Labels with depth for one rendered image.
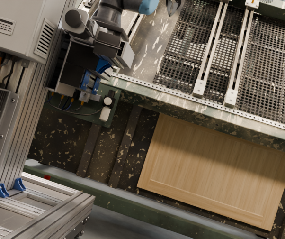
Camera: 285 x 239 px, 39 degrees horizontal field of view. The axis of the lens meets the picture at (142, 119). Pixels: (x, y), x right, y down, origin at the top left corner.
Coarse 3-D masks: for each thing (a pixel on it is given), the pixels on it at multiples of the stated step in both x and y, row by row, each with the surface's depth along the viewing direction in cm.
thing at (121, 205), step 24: (48, 120) 275; (72, 120) 274; (120, 120) 271; (144, 120) 270; (48, 144) 275; (72, 144) 273; (96, 144) 271; (120, 144) 271; (144, 144) 270; (24, 168) 251; (72, 168) 273; (96, 168) 272; (120, 168) 264; (96, 192) 247; (144, 192) 269; (144, 216) 244; (168, 216) 243; (216, 216) 265
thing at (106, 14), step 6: (102, 6) 188; (108, 6) 187; (114, 6) 188; (96, 12) 189; (102, 12) 187; (108, 12) 187; (114, 12) 188; (120, 12) 191; (96, 18) 186; (102, 18) 185; (108, 18) 186; (114, 18) 188; (120, 18) 191; (114, 24) 187; (120, 24) 191
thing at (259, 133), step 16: (112, 80) 247; (128, 96) 247; (144, 96) 243; (160, 96) 244; (176, 96) 246; (192, 96) 248; (160, 112) 250; (176, 112) 246; (192, 112) 241; (208, 112) 241; (224, 112) 243; (224, 128) 243; (240, 128) 239; (256, 128) 238; (272, 128) 240; (272, 144) 242
